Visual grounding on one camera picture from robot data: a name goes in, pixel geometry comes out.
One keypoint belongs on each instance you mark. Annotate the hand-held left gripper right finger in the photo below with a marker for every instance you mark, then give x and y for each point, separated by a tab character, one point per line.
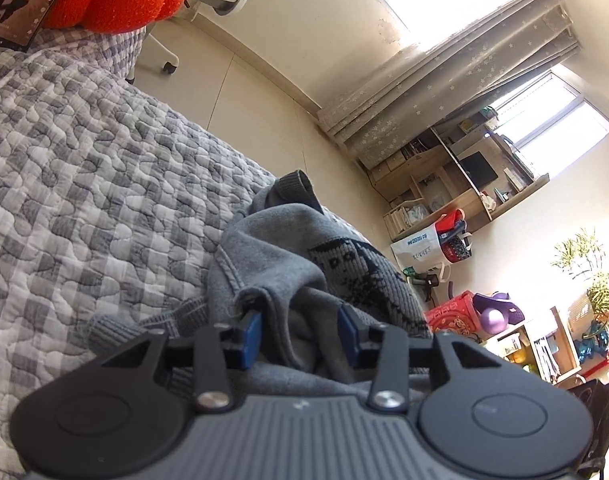
347	330

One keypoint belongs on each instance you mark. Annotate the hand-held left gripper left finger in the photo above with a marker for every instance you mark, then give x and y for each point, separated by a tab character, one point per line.
252	332

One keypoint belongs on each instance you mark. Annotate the grey knitted sweater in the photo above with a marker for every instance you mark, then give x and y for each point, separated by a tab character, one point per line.
284	240

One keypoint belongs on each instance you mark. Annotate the white shopping bag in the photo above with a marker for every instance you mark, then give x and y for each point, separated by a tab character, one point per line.
417	252
449	225

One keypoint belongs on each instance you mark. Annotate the red printed box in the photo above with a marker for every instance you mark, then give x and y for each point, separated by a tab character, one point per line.
454	317

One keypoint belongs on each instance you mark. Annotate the purple ball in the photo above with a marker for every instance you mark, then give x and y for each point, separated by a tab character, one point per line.
492	320

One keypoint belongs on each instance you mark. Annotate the purple plastic object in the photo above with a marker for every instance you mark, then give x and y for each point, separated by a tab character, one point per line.
509	307

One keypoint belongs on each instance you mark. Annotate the wooden desk with shelves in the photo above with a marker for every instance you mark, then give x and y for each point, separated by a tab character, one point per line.
444	180

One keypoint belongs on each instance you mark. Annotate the black monitor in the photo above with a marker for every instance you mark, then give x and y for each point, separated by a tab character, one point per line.
478	167

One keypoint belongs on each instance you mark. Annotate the small wooden shelf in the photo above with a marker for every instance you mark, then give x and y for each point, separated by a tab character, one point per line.
564	340

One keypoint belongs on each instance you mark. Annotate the grey checked quilted blanket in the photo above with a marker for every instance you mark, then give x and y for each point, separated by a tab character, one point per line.
84	160

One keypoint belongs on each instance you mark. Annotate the blue glass vase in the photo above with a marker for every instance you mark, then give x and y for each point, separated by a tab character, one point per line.
591	342

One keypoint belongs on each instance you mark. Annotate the grey star curtain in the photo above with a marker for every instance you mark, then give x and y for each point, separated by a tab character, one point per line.
434	90

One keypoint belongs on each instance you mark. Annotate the green potted plant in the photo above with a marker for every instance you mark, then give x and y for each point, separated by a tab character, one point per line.
601	290

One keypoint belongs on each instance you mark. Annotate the black speaker box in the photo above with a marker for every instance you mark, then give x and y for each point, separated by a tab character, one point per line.
606	410

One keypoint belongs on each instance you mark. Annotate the window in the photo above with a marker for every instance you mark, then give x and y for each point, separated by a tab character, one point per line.
554	120

